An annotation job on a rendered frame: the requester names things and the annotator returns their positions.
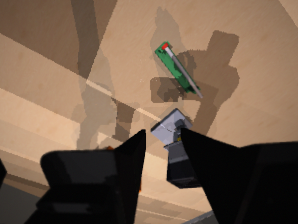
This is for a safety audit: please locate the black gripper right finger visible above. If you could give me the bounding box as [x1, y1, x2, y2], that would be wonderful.
[180, 128, 298, 224]

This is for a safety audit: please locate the grey metal pin with dark red head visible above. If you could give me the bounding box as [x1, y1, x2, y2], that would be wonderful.
[161, 42, 203, 98]

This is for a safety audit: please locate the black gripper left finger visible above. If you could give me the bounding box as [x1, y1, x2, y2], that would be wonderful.
[40, 129, 146, 224]

